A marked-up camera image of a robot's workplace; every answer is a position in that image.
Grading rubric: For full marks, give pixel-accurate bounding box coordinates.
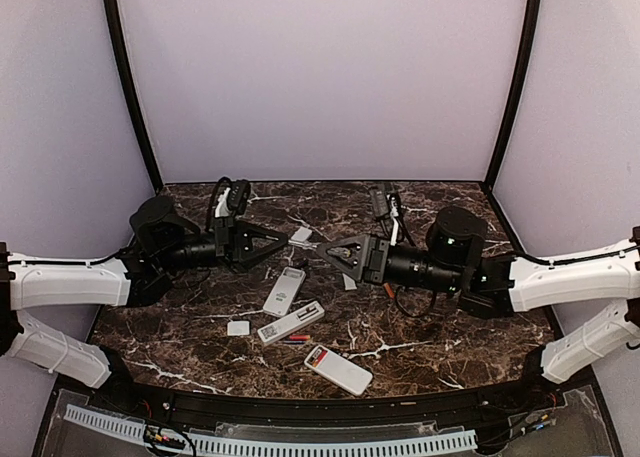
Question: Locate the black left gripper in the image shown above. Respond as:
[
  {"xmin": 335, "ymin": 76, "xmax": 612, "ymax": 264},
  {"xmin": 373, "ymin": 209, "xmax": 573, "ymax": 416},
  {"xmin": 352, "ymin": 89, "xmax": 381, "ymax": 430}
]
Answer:
[{"xmin": 157, "ymin": 215, "xmax": 289, "ymax": 274}]

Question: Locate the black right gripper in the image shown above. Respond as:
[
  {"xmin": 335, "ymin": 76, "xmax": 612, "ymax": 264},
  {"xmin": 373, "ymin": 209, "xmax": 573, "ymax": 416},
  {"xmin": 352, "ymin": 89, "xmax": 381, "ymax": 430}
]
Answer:
[{"xmin": 316, "ymin": 233, "xmax": 463, "ymax": 294}]

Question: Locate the long white battery cover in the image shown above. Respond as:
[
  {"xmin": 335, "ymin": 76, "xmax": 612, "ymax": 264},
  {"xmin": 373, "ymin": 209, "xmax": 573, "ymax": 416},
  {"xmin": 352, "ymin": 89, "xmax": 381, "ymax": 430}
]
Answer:
[{"xmin": 342, "ymin": 274, "xmax": 357, "ymax": 291}]

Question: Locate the orange battery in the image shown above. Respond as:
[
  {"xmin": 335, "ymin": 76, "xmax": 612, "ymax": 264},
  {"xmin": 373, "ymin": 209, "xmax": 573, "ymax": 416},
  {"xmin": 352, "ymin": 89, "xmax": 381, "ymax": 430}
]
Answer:
[{"xmin": 384, "ymin": 284, "xmax": 395, "ymax": 299}]

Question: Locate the white TCL remote control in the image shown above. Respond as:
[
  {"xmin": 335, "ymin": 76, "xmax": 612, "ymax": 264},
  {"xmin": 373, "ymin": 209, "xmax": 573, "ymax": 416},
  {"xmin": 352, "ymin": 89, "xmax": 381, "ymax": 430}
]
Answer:
[{"xmin": 262, "ymin": 267, "xmax": 306, "ymax": 317}]

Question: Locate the small white buttoned remote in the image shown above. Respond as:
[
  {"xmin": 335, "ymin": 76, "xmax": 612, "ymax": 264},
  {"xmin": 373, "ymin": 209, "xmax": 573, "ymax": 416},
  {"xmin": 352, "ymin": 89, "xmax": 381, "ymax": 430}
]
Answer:
[{"xmin": 257, "ymin": 301, "xmax": 325, "ymax": 346}]

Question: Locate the curved white battery cover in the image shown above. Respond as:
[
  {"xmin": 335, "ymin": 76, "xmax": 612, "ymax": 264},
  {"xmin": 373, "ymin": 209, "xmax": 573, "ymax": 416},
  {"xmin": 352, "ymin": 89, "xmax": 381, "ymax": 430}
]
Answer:
[{"xmin": 227, "ymin": 320, "xmax": 251, "ymax": 337}]

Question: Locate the red blue battery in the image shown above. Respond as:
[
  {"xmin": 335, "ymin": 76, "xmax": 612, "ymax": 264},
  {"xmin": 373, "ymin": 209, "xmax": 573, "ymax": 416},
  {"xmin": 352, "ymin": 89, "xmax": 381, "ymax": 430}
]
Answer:
[{"xmin": 289, "ymin": 334, "xmax": 311, "ymax": 341}]

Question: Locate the white remote face down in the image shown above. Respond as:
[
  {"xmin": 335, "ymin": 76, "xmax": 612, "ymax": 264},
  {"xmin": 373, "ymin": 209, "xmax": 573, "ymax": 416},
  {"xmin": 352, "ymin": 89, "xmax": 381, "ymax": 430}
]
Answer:
[{"xmin": 304, "ymin": 345, "xmax": 373, "ymax": 396}]

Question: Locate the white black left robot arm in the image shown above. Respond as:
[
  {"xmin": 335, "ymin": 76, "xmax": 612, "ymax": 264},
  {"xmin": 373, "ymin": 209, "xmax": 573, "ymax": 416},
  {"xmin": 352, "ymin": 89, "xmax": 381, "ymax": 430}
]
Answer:
[{"xmin": 1, "ymin": 195, "xmax": 288, "ymax": 413}]

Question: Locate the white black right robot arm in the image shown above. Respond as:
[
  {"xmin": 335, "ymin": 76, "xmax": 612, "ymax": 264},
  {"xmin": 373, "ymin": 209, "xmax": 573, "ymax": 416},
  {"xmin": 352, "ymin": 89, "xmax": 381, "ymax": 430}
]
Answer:
[{"xmin": 316, "ymin": 206, "xmax": 639, "ymax": 411}]

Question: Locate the red black battery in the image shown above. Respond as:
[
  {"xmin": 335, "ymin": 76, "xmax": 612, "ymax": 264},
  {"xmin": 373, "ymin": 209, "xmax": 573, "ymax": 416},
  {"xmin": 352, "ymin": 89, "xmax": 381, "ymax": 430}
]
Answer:
[{"xmin": 305, "ymin": 347, "xmax": 327, "ymax": 368}]

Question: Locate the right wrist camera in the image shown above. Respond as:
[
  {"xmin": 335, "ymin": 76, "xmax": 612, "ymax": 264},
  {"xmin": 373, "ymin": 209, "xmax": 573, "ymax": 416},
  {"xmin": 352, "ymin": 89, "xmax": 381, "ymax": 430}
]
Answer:
[{"xmin": 369, "ymin": 182, "xmax": 406, "ymax": 244}]

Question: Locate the black front rail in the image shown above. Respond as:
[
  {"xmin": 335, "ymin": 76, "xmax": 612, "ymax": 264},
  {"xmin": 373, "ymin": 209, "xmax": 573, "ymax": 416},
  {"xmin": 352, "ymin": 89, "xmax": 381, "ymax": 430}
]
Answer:
[{"xmin": 108, "ymin": 383, "xmax": 533, "ymax": 428}]

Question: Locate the white slotted cable duct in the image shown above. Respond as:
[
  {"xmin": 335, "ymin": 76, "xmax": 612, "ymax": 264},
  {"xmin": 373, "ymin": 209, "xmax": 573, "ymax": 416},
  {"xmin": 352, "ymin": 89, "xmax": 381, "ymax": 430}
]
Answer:
[{"xmin": 63, "ymin": 404, "xmax": 478, "ymax": 456}]

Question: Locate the black left corner post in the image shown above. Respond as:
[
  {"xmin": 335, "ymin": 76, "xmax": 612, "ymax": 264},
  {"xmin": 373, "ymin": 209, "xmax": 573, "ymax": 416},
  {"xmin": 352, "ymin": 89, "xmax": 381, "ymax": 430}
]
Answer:
[{"xmin": 102, "ymin": 0, "xmax": 164, "ymax": 193}]

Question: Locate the black corner post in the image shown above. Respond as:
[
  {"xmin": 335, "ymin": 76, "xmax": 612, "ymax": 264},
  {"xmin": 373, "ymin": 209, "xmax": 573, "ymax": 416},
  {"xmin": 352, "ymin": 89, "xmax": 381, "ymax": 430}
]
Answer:
[
  {"xmin": 483, "ymin": 0, "xmax": 542, "ymax": 194},
  {"xmin": 102, "ymin": 0, "xmax": 164, "ymax": 193}
]

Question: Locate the black right corner post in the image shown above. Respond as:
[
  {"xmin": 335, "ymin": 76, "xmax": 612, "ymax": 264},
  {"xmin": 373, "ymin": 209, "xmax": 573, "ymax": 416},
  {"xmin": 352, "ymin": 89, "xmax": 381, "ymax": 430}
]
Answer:
[{"xmin": 483, "ymin": 0, "xmax": 542, "ymax": 194}]

